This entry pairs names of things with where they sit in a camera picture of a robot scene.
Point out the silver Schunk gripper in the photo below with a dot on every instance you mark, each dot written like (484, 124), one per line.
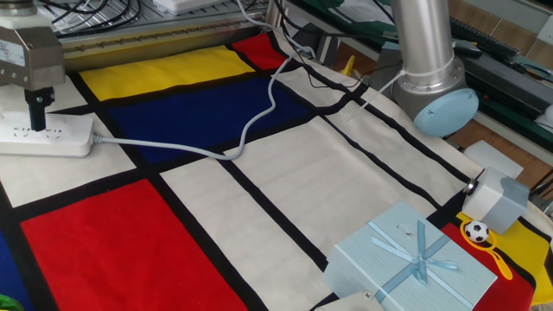
(39, 56)

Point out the white power strip on rack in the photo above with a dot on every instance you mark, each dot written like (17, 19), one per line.
(186, 5)

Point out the Mondrian pattern colour block cloth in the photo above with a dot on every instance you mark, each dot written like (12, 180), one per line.
(129, 242)

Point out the yellow grey box green button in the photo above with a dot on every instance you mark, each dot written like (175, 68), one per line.
(8, 304)

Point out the small yellow object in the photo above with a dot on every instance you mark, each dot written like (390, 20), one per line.
(348, 67)

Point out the white paper sheet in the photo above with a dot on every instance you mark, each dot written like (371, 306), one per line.
(367, 10)

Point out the white zip tie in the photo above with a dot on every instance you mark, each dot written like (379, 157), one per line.
(382, 90)

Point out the light blue ribboned gift box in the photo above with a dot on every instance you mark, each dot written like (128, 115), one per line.
(389, 276)

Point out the soccer ball yellow paddle toy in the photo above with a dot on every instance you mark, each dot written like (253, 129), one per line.
(476, 231)

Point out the white foam block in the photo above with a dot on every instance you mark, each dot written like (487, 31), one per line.
(492, 157)

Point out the black keyboard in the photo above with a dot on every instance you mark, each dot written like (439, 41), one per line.
(497, 43)

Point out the green workbench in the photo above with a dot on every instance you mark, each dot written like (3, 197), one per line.
(518, 124)

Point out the aluminium table frame rail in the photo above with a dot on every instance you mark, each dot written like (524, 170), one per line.
(173, 39)

